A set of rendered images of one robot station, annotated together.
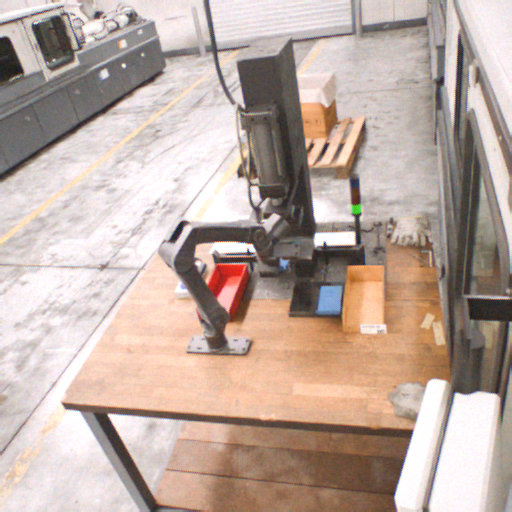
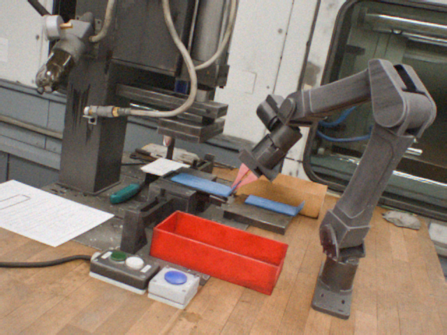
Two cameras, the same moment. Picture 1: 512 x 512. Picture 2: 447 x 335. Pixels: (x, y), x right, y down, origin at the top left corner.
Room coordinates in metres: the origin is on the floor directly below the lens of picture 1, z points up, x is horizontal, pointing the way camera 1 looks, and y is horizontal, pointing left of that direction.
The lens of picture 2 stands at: (1.43, 1.01, 1.34)
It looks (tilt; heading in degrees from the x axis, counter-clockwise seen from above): 16 degrees down; 266
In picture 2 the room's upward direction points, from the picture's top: 11 degrees clockwise
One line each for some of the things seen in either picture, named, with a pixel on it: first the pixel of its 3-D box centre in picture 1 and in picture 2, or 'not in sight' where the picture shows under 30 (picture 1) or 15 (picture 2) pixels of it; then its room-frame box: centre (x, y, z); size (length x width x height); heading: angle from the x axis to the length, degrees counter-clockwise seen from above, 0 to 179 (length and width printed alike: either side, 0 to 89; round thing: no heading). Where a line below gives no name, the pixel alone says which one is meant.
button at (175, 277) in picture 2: not in sight; (174, 280); (1.42, 0.30, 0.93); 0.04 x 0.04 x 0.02
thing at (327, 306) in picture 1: (329, 298); (275, 201); (1.19, -0.19, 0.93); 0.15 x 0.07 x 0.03; 163
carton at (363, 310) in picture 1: (365, 298); (281, 191); (1.15, -0.30, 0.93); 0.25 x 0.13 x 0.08; 161
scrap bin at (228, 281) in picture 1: (224, 291); (220, 249); (1.34, 0.16, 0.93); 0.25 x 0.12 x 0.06; 161
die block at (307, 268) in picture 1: (287, 261); (182, 197); (1.43, -0.09, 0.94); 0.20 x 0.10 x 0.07; 71
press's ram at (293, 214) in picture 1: (274, 182); (172, 77); (1.51, -0.09, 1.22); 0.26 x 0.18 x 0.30; 161
